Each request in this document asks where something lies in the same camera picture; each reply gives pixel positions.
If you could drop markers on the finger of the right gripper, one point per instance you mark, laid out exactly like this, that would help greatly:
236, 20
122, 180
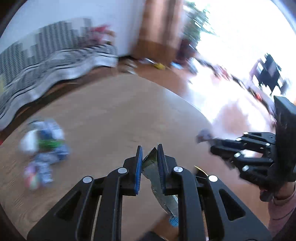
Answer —
246, 142
254, 170

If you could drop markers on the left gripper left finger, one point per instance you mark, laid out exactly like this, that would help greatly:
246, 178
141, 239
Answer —
92, 209

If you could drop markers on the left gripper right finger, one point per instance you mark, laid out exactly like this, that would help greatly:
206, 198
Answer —
207, 208

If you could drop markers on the blue white plastic wrapper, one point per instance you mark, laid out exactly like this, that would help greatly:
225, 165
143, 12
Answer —
45, 141

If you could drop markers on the right hand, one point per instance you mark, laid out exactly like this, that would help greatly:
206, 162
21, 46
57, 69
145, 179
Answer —
286, 191

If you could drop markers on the small colourful crumpled wrapper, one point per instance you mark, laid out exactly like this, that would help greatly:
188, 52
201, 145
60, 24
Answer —
37, 175

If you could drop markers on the black chair by window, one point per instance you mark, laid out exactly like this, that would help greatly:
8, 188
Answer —
267, 73

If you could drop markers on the green potted plant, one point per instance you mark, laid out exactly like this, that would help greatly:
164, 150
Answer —
197, 22

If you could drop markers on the brown patterned curtain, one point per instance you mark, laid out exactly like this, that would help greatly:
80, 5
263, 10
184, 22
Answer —
159, 35

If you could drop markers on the black white striped sofa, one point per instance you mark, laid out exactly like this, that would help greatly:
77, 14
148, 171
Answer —
63, 50

